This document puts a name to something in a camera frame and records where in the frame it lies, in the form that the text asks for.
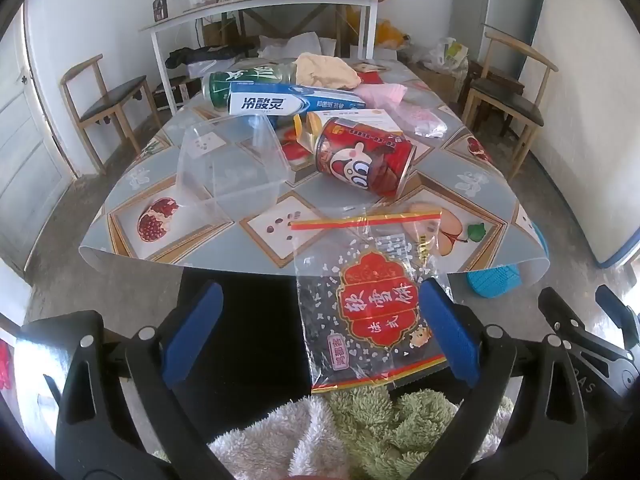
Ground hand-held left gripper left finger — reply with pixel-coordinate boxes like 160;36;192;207
15;280;226;480

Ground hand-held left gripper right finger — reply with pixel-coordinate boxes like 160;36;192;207
417;276;591;480

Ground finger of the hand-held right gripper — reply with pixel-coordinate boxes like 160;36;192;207
537;287;631;361
595;284;640;348

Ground blue plastic basket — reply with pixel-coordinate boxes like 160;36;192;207
466;262;522;300

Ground clear red-label snack bag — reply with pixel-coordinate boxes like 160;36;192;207
290;210;451;395

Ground pink foam net sleeve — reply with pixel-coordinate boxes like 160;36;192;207
356;82;408;109

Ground blue white toothpaste box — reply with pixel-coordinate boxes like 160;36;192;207
227;82;368;117

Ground green label plastic bottle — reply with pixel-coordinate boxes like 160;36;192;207
202;62;301;111

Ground green fleece clothing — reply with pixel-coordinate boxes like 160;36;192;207
325;387;516;480

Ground white fleece clothing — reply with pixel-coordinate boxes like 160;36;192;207
207;395;341;480

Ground clear plastic container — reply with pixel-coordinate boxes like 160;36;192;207
176;112;293;211

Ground fruit print tablecloth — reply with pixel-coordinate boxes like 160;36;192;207
77;57;551;276

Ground white mattress blue edge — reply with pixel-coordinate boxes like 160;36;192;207
525;0;640;267

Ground red cartoon drink can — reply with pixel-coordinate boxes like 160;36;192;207
314;116;417;197

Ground clear plastic bag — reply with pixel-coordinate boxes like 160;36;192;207
395;100;448;137

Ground white paper card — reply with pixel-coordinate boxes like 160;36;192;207
320;108;406;133

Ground wooden chair black seat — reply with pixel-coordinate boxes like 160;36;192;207
60;54;163;176
460;30;560;181

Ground yellow paper wrapper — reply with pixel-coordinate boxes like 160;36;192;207
292;112;326;148

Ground white panelled door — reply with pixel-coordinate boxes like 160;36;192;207
0;5;78;273

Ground brown cardboard box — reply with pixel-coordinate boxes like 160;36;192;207
417;62;468;103

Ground black bag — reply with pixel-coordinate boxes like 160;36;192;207
165;45;256;70

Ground white plastic bag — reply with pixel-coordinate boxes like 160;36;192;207
430;36;470;72

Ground beige crumpled cloth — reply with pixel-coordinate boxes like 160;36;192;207
291;52;362;90

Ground white foam bags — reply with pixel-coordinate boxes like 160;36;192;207
257;31;321;58

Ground yellow plastic bag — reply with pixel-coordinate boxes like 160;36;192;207
375;19;408;48

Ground grey refrigerator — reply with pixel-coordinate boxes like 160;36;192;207
482;0;546;76

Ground white side table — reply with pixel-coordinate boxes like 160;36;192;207
139;0;387;116

